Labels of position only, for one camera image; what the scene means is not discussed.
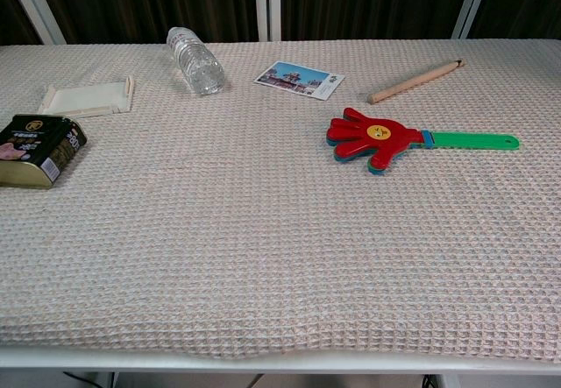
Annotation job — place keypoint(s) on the red hand clapper toy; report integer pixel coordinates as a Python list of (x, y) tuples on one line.
[(377, 138)]

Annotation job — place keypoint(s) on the beige waffle weave cloth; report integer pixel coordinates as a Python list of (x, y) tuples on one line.
[(245, 239)]

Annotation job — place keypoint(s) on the building photo postcard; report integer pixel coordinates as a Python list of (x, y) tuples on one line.
[(293, 78)]

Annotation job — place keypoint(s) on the clear plastic water bottle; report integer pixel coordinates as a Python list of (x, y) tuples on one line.
[(197, 64)]

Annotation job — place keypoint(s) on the wooden stick with dark tip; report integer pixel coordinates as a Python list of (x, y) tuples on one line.
[(416, 79)]

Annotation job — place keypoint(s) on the white plastic tray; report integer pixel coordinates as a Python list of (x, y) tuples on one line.
[(85, 99)]

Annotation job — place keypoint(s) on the black luncheon meat can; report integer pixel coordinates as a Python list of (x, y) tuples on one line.
[(39, 151)]

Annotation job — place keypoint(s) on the white table leg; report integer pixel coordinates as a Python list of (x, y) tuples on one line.
[(107, 380), (447, 381)]

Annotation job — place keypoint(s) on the upright white frame post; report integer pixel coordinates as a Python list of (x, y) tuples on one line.
[(274, 2), (261, 2)]

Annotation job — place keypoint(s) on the slanted white frame post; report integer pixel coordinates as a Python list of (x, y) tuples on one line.
[(472, 2), (37, 4)]

